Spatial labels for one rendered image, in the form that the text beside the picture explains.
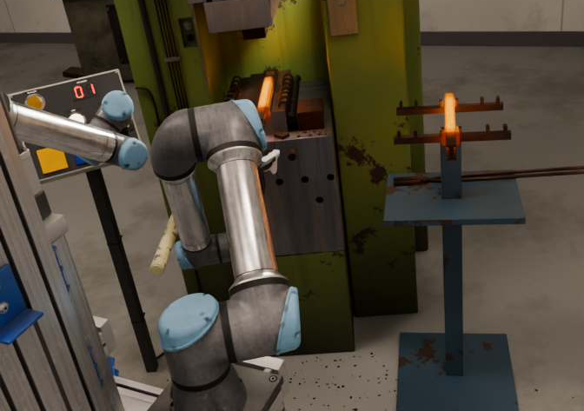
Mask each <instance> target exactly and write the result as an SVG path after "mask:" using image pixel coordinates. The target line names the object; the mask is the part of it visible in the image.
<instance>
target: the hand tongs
mask: <svg viewBox="0 0 584 411"><path fill-rule="evenodd" d="M576 169H584V166H573V167H560V168H546V169H521V170H508V171H495V172H481V173H468V174H461V177H467V178H462V179H461V181H462V182H469V181H483V180H497V179H511V178H525V177H538V176H565V175H579V174H584V170H576ZM562 170H576V171H563V172H549V173H536V174H522V175H508V174H521V173H535V172H548V171H562ZM495 175H508V176H495ZM470 176H481V177H470ZM429 182H441V176H434V177H428V176H423V177H421V178H420V177H419V176H406V177H394V187H398V186H411V185H421V183H423V184H426V183H429Z"/></svg>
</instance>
